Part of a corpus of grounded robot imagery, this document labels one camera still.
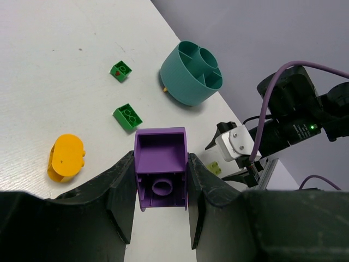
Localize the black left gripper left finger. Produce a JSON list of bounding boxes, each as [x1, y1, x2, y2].
[[1, 151, 136, 261]]

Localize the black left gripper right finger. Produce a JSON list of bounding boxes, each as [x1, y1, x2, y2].
[[187, 153, 348, 261]]

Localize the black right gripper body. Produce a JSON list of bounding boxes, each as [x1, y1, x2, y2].
[[232, 120, 321, 188]]

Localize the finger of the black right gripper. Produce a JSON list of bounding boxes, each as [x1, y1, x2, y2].
[[205, 122, 237, 150], [222, 171, 250, 186]]

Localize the lime curved lego brick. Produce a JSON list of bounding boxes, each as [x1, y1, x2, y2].
[[207, 161, 222, 176]]

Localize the purple curved lego brick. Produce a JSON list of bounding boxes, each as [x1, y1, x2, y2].
[[134, 127, 188, 212]]

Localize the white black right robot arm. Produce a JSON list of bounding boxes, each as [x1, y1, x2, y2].
[[206, 65, 348, 188]]

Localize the teal round divided container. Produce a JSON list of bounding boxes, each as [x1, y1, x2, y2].
[[160, 41, 223, 106]]

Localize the yellow oval lego brick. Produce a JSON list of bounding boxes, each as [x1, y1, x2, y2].
[[47, 134, 86, 183]]

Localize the green rectangular lego brick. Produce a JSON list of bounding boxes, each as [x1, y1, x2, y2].
[[113, 104, 143, 131]]

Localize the green lego with heart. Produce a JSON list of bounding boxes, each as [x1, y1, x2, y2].
[[110, 61, 132, 82]]

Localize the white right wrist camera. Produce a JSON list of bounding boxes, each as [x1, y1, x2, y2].
[[215, 125, 254, 162]]

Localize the aluminium table edge rail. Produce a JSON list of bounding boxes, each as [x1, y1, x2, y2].
[[251, 158, 279, 190]]

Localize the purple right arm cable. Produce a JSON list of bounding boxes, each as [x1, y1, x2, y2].
[[248, 61, 349, 164]]

